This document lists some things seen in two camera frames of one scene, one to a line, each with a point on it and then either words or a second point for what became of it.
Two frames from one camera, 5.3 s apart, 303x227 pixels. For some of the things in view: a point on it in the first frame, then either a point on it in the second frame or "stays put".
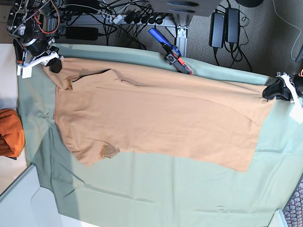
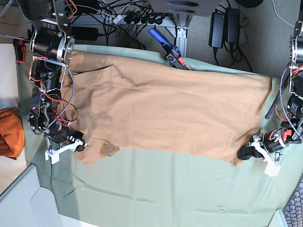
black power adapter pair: x=225 y=27 stays put
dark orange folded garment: x=12 y=138 stays put
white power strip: x=164 y=20 stays put
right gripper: x=291 y=94 to x=269 y=143
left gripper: x=55 y=65 to x=60 y=141
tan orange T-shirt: x=146 y=107 stays put
